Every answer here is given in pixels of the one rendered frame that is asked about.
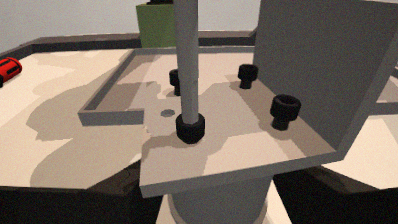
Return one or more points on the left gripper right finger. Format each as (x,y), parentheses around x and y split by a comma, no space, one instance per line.
(319,195)

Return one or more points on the red screwdriver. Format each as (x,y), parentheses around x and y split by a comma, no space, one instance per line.
(9,68)

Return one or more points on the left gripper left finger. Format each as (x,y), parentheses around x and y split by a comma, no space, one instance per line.
(116,200)

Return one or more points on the black socket-head screw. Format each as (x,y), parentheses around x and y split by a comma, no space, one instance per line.
(247,73)
(174,81)
(284,109)
(190,133)

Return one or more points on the dark blue screwdriver barrel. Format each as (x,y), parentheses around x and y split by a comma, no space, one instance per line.
(186,34)

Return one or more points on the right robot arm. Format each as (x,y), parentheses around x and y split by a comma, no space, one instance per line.
(158,2)

